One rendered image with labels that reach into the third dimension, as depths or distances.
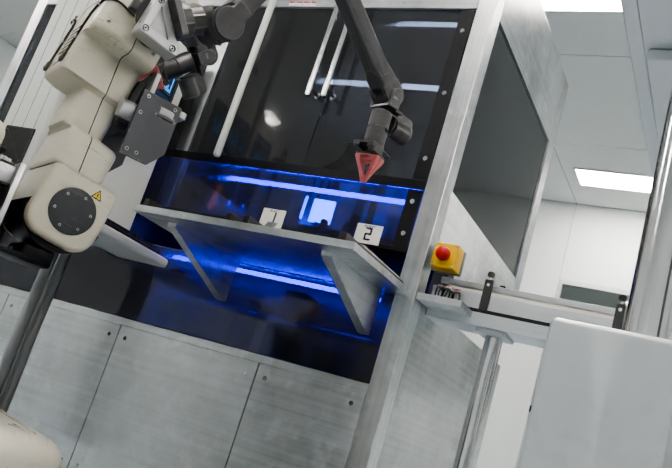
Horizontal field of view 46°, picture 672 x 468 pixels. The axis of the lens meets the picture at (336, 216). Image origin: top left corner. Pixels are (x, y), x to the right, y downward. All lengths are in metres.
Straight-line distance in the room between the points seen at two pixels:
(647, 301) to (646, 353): 0.19
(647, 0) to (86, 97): 1.40
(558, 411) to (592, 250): 6.55
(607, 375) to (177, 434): 2.04
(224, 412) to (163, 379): 0.25
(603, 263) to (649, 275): 6.29
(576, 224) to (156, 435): 5.22
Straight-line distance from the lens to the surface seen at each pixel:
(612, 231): 7.09
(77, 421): 2.71
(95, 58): 1.89
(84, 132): 1.82
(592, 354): 0.51
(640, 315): 0.70
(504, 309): 2.24
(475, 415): 2.24
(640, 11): 0.73
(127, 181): 2.68
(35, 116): 2.46
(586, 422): 0.50
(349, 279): 2.05
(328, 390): 2.24
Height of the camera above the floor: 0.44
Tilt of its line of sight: 15 degrees up
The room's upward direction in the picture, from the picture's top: 18 degrees clockwise
